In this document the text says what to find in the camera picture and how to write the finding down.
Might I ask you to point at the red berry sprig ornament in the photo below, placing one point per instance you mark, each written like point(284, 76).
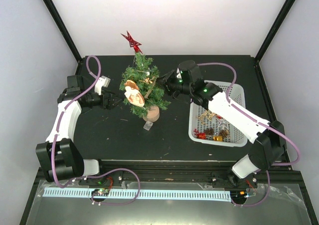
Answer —
point(195, 131)

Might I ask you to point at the clear battery box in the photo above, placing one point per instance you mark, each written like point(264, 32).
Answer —
point(147, 126)

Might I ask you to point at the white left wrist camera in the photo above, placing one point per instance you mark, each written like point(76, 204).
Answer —
point(103, 81)

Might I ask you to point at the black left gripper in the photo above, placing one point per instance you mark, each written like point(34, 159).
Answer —
point(109, 105)

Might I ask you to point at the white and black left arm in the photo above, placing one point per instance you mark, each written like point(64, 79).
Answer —
point(58, 156)

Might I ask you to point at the wooden santa ornament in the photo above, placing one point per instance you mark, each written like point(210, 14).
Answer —
point(133, 94)

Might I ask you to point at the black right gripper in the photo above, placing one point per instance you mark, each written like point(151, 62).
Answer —
point(166, 83)

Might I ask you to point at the gold foil gift ornament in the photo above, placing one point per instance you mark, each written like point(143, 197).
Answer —
point(218, 138)

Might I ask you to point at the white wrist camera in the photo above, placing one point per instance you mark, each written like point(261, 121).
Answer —
point(178, 74)
point(103, 81)

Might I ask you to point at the black right rear frame post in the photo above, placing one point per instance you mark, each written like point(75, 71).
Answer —
point(281, 16)

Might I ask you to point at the silver star ornament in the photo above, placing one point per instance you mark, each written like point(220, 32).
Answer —
point(222, 124)

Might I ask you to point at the burlap bow ornament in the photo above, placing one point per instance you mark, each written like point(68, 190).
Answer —
point(206, 115)

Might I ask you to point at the black left rear frame post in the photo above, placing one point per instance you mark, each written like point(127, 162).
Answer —
point(62, 28)

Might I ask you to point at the small green christmas tree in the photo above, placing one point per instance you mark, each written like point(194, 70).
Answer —
point(154, 99)

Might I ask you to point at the black frame post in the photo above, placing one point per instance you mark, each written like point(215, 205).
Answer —
point(281, 16)
point(62, 28)

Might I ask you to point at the white perforated plastic basket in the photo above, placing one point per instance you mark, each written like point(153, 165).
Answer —
point(234, 139)

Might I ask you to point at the brown twig ornament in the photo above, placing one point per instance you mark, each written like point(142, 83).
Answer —
point(150, 90)

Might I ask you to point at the white slotted cable duct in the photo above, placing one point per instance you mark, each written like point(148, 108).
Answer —
point(188, 195)

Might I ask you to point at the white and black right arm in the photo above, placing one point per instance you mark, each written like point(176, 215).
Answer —
point(268, 143)

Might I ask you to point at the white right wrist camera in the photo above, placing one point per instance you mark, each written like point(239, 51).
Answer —
point(178, 74)

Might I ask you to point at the red star tree topper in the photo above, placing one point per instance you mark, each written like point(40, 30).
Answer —
point(133, 43)

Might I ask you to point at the black aluminium frame rail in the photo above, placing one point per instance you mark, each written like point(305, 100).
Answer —
point(215, 173)

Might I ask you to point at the red foil gift ornament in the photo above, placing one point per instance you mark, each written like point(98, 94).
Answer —
point(201, 135)

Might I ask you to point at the pine cone ornament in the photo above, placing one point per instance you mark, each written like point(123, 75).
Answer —
point(224, 133)
point(209, 132)

